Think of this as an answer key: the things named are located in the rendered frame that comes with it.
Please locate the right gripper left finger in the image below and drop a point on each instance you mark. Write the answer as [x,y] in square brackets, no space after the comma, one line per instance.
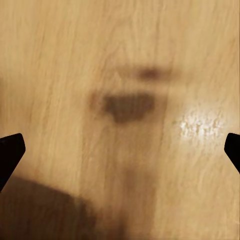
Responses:
[12,149]

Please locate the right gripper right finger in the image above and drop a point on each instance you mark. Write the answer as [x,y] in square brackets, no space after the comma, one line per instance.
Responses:
[232,149]

